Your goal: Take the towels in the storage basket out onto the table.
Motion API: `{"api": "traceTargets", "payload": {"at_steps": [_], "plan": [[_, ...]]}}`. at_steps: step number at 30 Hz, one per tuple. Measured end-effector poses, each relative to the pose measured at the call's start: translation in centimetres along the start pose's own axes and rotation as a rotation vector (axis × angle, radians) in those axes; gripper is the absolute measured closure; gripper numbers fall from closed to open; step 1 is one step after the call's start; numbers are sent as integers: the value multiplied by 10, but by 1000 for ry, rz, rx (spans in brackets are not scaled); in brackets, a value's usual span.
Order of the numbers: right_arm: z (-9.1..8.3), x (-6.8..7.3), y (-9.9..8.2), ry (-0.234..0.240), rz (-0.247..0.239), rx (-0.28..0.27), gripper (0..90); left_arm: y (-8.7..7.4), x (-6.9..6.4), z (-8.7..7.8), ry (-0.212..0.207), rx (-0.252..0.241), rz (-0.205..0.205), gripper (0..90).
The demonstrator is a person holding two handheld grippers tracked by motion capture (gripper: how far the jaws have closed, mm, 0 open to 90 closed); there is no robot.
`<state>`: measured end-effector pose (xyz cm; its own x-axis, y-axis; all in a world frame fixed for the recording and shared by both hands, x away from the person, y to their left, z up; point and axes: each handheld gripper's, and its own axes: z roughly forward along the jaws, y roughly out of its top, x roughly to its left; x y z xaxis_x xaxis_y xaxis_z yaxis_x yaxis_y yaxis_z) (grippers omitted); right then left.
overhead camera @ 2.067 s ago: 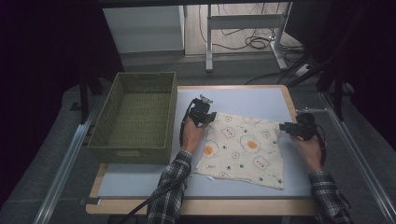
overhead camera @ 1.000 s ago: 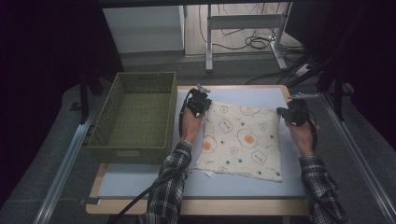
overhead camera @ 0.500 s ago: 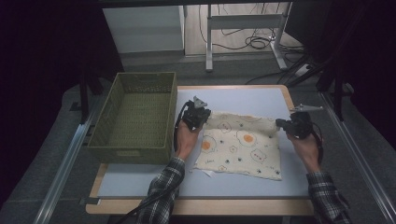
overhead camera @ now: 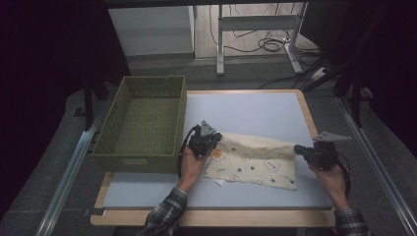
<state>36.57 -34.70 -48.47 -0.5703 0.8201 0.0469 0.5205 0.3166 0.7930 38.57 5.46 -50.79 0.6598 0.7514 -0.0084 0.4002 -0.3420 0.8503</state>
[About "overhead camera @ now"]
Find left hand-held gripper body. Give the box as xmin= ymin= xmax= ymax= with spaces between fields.
xmin=187 ymin=119 xmax=218 ymax=158

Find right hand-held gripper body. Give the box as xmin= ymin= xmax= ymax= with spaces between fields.
xmin=309 ymin=131 xmax=352 ymax=171

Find cream printed cloth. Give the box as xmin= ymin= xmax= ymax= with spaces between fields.
xmin=204 ymin=131 xmax=299 ymax=192

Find green woven basket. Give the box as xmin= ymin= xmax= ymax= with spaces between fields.
xmin=91 ymin=76 xmax=188 ymax=174

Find person's left hand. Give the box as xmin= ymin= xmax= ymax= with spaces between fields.
xmin=177 ymin=147 xmax=211 ymax=193

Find person's right hand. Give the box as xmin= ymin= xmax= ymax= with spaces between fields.
xmin=308 ymin=163 xmax=349 ymax=211

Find pale grey table mat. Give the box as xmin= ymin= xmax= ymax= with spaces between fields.
xmin=102 ymin=91 xmax=335 ymax=210

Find black stand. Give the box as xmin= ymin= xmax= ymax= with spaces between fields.
xmin=333 ymin=65 xmax=374 ymax=129
xmin=82 ymin=76 xmax=110 ymax=132

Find white power strip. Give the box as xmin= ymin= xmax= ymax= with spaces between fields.
xmin=308 ymin=66 xmax=329 ymax=83

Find dark curtain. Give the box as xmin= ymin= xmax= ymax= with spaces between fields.
xmin=299 ymin=0 xmax=417 ymax=161
xmin=0 ymin=0 xmax=132 ymax=219

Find white cabinet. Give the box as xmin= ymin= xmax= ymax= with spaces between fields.
xmin=107 ymin=5 xmax=196 ymax=57

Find black tape piece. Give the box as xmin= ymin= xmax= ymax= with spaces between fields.
xmin=83 ymin=206 xmax=107 ymax=217

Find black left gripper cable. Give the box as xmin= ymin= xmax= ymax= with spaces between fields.
xmin=177 ymin=124 xmax=202 ymax=180

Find black red right gripper cable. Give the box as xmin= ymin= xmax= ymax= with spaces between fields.
xmin=336 ymin=152 xmax=353 ymax=200

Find metal floor rail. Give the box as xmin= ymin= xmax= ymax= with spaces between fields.
xmin=336 ymin=96 xmax=417 ymax=236
xmin=33 ymin=97 xmax=110 ymax=236

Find black floor cables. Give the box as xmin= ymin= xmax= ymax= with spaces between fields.
xmin=209 ymin=3 xmax=322 ymax=55

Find white metal desk frame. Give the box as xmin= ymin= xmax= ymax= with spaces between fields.
xmin=215 ymin=2 xmax=305 ymax=77

